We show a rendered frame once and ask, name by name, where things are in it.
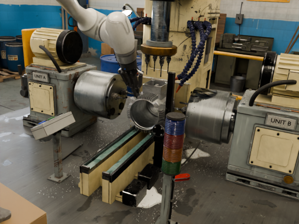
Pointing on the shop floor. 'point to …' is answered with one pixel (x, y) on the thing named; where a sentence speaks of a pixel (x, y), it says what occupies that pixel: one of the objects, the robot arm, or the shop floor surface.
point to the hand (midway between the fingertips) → (135, 91)
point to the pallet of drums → (11, 57)
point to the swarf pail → (237, 83)
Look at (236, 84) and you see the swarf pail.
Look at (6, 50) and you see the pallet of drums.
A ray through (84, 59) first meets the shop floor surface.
